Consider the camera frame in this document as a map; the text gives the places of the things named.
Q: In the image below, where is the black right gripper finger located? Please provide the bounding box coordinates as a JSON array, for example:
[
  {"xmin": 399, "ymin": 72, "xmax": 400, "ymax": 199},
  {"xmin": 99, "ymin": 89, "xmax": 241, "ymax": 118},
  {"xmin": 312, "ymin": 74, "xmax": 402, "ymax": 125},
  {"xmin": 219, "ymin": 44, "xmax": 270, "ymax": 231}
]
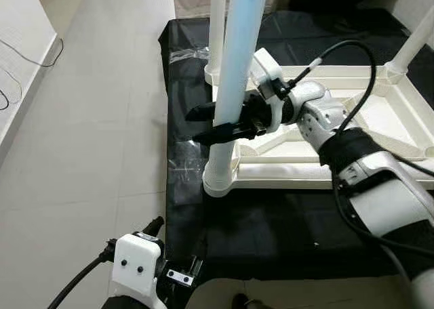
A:
[
  {"xmin": 192, "ymin": 121, "xmax": 260, "ymax": 146},
  {"xmin": 185, "ymin": 102, "xmax": 219, "ymax": 123}
]

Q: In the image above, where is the clear tape cross patch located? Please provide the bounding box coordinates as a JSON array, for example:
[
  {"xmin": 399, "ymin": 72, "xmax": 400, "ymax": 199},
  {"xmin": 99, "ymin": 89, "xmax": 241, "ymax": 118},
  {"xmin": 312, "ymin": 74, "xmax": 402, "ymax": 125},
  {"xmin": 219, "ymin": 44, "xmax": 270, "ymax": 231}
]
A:
[{"xmin": 170, "ymin": 157, "xmax": 205, "ymax": 179}]

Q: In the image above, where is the clear tape strip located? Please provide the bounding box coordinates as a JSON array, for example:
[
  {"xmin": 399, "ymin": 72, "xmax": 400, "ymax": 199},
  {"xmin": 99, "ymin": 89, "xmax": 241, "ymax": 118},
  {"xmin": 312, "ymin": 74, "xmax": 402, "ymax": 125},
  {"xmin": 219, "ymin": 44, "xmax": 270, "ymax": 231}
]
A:
[{"xmin": 170, "ymin": 47, "xmax": 208, "ymax": 60}]

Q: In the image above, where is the black robot foot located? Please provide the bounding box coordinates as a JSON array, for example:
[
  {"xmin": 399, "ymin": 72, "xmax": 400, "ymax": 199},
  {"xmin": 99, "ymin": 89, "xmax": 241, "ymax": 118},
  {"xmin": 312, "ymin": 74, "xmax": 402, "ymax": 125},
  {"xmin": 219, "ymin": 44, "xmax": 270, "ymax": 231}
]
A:
[{"xmin": 231, "ymin": 293, "xmax": 272, "ymax": 309}]

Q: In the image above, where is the black table cloth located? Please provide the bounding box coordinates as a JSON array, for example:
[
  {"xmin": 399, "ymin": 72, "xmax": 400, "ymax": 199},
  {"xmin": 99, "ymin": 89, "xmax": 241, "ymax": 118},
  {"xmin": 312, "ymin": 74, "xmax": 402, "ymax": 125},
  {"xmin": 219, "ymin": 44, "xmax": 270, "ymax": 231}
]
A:
[{"xmin": 157, "ymin": 9, "xmax": 434, "ymax": 283}]

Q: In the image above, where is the beige cloth covered bench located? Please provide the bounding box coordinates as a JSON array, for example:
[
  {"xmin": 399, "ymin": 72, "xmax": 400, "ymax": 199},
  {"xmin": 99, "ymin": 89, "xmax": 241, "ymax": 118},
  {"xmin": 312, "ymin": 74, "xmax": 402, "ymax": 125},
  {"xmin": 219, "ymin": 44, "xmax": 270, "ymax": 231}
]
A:
[{"xmin": 173, "ymin": 0, "xmax": 287, "ymax": 20}]

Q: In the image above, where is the black round wok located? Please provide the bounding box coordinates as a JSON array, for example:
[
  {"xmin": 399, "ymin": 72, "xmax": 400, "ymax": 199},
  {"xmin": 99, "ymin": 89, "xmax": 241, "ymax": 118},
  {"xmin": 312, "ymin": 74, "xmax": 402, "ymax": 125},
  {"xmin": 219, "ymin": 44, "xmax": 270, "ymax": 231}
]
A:
[{"xmin": 285, "ymin": 0, "xmax": 421, "ymax": 13}]

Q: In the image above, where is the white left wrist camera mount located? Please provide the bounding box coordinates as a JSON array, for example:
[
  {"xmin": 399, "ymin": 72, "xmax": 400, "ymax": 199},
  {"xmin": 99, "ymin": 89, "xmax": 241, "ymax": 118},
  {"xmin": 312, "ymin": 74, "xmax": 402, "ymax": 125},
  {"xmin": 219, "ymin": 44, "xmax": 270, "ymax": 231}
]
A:
[{"xmin": 111, "ymin": 233, "xmax": 165, "ymax": 307}]

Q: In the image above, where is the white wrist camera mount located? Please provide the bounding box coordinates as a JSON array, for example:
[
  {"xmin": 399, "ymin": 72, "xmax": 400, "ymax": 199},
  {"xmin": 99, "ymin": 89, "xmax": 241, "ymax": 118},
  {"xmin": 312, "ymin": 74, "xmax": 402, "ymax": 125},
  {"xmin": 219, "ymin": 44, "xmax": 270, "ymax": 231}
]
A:
[
  {"xmin": 250, "ymin": 48, "xmax": 294, "ymax": 133},
  {"xmin": 111, "ymin": 233, "xmax": 165, "ymax": 307}
]

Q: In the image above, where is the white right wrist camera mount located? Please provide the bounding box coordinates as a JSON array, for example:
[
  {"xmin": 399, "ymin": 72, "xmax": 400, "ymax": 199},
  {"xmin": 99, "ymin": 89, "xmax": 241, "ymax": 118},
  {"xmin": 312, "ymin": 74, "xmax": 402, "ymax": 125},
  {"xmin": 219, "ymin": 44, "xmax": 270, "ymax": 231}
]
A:
[{"xmin": 250, "ymin": 48, "xmax": 294, "ymax": 133}]

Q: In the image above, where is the long thin wall cable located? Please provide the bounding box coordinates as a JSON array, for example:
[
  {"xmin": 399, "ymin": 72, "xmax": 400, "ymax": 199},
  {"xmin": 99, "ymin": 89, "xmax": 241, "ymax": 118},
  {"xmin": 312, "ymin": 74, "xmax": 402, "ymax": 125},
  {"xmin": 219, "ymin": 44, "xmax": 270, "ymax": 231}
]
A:
[{"xmin": 0, "ymin": 38, "xmax": 65, "ymax": 68}]

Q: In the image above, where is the black cable with adapter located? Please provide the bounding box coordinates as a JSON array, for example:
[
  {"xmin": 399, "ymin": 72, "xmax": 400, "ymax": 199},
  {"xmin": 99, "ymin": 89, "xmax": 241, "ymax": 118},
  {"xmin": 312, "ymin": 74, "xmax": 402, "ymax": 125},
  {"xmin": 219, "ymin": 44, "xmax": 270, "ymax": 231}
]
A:
[{"xmin": 0, "ymin": 68, "xmax": 25, "ymax": 111}]

